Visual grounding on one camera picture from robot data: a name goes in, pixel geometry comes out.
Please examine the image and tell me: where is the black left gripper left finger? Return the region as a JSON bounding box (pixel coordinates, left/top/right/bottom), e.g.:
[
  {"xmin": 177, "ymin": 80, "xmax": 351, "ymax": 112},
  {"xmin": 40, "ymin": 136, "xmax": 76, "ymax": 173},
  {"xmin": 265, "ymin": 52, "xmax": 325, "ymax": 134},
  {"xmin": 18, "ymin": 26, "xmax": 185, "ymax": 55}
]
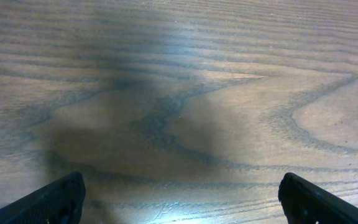
[{"xmin": 0, "ymin": 172, "xmax": 86, "ymax": 224}]

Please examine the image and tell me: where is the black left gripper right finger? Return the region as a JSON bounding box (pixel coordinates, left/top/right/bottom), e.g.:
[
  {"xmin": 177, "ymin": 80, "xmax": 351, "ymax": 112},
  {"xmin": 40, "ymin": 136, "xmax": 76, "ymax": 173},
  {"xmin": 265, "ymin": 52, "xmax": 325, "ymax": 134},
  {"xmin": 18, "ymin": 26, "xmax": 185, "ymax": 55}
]
[{"xmin": 278, "ymin": 172, "xmax": 358, "ymax": 224}]

